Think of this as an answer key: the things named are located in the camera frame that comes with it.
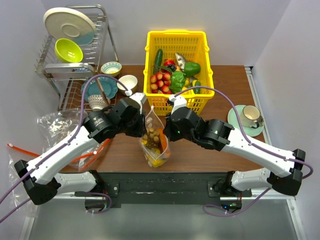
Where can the brown longan bunch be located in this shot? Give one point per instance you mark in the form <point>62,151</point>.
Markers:
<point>152,135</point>

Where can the lime green bowl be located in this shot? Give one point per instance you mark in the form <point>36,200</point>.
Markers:
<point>67,51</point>

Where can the green bell pepper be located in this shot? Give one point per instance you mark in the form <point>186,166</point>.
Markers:
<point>191,68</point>

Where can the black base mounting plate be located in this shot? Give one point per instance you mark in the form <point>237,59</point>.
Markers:
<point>169,188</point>

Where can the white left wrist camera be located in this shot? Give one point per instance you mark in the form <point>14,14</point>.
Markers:
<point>140,98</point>

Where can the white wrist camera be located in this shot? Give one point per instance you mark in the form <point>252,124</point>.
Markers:
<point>140,98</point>
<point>176,102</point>

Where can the cream mug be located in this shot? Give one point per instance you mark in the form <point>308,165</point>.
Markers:
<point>251,117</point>

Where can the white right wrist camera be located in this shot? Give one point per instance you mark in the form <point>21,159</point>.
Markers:
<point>176,102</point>

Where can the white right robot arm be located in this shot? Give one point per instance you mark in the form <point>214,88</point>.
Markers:
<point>281,170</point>

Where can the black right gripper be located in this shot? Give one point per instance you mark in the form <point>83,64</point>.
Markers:
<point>168,128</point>

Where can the orange papaya slice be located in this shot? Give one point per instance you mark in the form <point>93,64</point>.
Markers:
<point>164,147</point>

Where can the clear white-dotted zip bag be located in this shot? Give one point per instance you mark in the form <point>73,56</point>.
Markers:
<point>152,120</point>

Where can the metal dish rack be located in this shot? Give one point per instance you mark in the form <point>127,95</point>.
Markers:
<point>67,78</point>

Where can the patterned white bowl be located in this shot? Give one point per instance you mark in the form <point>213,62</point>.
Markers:
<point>97,102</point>

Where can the crumpled clear plastic bag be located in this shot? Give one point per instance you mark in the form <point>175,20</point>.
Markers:
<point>57,125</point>

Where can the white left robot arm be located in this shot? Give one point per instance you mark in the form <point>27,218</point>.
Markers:
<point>41,176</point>

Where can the teal patterned small bowl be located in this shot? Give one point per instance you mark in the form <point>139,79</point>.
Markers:
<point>112,68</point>

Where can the green lettuce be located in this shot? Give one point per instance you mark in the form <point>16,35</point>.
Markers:
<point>178,80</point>

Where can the red pomegranate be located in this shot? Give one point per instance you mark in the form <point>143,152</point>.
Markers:
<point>169,64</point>

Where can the large cream blue plate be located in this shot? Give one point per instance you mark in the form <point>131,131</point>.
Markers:
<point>67,23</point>

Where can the white cream bowl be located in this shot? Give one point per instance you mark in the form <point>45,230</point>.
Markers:
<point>130,81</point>

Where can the yellow bell pepper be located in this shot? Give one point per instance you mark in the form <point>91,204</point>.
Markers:
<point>156,163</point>

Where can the dark green cucumber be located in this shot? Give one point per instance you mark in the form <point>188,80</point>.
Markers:
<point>158,57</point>

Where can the yellow plastic basket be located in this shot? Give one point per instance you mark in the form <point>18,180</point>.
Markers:
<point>192,45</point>

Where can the grey toy fish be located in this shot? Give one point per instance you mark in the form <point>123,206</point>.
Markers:
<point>181,61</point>

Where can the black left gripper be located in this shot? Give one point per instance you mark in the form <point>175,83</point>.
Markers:
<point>141,129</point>

